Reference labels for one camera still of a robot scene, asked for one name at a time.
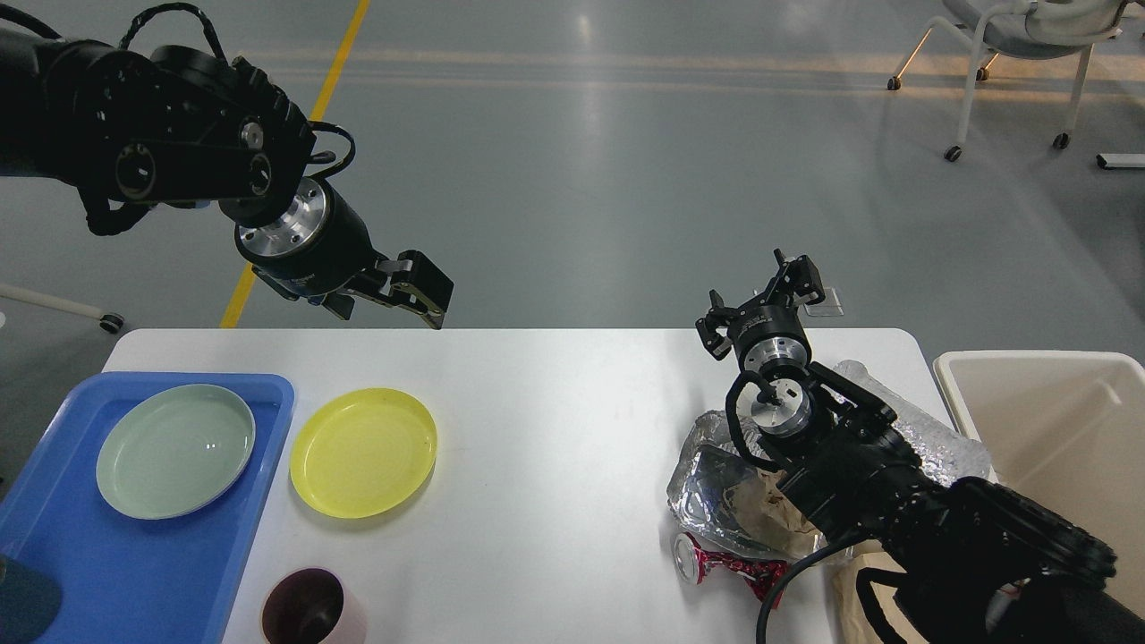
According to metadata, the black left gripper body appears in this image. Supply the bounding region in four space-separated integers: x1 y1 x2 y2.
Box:
234 178 381 301

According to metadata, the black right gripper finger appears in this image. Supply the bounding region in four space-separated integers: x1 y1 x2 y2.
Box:
696 290 740 361
763 249 827 309

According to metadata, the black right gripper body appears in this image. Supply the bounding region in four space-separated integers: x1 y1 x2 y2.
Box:
728 304 812 372

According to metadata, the yellow plastic plate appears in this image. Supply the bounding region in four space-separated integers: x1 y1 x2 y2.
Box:
290 387 439 521

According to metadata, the pink mug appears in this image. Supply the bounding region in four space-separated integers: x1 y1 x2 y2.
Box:
260 567 369 643

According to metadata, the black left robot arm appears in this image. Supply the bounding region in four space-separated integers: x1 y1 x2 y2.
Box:
3 3 455 329

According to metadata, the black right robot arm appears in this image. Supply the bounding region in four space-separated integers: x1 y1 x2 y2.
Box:
696 250 1142 643

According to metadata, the floor outlet plate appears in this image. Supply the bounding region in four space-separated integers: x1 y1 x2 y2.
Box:
802 286 845 319

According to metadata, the crumpled silver foil wrapper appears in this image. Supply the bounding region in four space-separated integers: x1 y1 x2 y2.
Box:
666 409 827 560

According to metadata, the pale green plate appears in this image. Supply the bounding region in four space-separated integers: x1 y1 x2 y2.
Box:
95 384 256 521

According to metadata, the white caster leg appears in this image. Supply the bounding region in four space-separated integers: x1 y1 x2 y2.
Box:
1 283 125 335

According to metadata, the crushed red can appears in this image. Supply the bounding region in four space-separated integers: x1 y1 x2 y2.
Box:
671 531 791 602

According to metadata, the beige plastic bin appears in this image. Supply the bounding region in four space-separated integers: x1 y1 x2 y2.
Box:
933 350 1144 613

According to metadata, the brown paper bag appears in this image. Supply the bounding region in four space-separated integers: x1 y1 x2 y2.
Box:
834 539 927 643

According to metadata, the white office chair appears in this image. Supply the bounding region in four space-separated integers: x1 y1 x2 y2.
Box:
886 1 1128 163

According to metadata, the blue plastic tray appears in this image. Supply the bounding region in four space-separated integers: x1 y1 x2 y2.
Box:
1 371 294 643

